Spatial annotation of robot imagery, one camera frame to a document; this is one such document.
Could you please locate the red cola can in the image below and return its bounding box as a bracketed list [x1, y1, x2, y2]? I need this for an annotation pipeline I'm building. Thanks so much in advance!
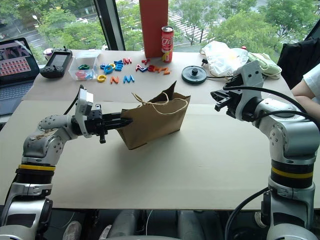
[161, 25, 174, 64]

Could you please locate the black handheld controller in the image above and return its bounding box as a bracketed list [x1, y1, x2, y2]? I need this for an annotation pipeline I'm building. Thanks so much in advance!
[39, 45, 74, 79]

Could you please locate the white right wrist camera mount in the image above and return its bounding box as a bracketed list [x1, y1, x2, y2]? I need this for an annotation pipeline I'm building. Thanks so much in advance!
[232, 59, 265, 122]

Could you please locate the pale green cloth pouch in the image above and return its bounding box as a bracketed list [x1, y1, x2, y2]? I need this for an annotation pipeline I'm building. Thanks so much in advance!
[246, 52, 282, 81]

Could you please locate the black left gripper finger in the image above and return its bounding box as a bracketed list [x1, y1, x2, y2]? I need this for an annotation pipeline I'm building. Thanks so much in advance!
[105, 118, 134, 131]
[102, 112, 123, 122]

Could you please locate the grey rounded robot leg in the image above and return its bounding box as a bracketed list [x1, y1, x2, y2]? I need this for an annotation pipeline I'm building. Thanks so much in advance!
[176, 209, 201, 240]
[109, 209, 144, 240]

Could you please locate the grey sneaker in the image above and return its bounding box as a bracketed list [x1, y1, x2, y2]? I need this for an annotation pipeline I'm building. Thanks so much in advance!
[62, 220, 82, 240]

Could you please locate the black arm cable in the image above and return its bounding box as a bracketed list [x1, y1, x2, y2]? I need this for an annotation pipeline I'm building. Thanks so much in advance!
[222, 85, 320, 121]
[63, 84, 84, 116]

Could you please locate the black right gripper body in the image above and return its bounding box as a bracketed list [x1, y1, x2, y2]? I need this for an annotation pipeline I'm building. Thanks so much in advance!
[223, 74, 245, 118]

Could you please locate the black kettle base power cord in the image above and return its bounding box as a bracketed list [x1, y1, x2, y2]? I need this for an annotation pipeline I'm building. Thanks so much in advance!
[200, 58, 234, 80]

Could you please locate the clear plastic box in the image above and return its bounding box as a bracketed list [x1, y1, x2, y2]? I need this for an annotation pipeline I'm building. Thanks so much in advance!
[68, 55, 100, 82]

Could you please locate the dark window frame post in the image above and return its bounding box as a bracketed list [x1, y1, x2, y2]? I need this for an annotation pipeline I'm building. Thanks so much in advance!
[93, 0, 127, 52]

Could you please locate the white t-shirt sleeve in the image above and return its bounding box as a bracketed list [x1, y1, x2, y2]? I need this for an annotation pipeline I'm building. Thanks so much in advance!
[302, 63, 320, 101]

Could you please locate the open laptop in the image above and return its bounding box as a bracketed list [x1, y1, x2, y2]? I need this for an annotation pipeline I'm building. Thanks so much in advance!
[0, 37, 41, 117]

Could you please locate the white plastic bag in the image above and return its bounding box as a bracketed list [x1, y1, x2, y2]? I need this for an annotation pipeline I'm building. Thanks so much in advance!
[199, 40, 250, 77]

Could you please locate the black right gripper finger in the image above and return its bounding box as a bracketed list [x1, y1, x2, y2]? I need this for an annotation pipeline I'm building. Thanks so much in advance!
[210, 89, 235, 101]
[214, 98, 234, 113]

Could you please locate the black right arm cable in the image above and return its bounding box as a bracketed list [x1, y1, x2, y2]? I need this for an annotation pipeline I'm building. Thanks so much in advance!
[222, 85, 320, 121]

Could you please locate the thin white cable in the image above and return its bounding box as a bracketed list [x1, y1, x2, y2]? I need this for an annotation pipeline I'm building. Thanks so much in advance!
[145, 209, 154, 237]

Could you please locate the brown paper bag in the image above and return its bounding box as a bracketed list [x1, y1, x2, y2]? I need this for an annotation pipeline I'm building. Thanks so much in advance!
[117, 80, 192, 151]

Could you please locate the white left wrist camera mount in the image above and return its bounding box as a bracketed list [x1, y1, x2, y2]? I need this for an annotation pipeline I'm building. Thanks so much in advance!
[74, 84, 95, 139]

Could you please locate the round dark kettle base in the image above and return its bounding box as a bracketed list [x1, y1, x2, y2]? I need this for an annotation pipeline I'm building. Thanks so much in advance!
[181, 65, 208, 86]

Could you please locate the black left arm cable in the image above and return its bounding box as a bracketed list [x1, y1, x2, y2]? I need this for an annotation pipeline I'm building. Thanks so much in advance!
[63, 84, 84, 116]

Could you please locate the black robot body cable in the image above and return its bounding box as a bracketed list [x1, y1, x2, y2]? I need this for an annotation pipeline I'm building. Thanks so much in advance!
[224, 186, 270, 240]

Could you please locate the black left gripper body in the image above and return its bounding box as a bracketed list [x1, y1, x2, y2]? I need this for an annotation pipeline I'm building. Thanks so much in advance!
[85, 104, 110, 145]

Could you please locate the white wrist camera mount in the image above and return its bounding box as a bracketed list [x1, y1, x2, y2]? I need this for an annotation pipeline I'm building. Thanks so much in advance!
[232, 59, 265, 122]
[74, 84, 95, 139]

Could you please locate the tall orange box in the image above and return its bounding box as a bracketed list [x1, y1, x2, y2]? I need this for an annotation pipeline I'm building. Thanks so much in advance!
[138, 0, 169, 59]

